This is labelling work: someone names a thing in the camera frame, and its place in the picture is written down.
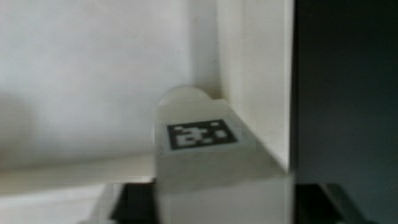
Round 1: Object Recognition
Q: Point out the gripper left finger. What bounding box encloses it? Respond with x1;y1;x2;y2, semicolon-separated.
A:
78;181;158;224

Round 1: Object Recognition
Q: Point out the white leg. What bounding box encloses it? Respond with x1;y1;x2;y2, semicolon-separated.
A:
155;87;293;224

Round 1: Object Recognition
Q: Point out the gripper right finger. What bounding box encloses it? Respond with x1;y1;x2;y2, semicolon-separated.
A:
293;183;372;224

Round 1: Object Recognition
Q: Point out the white square tabletop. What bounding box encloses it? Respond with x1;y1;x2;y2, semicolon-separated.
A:
0;0;295;224

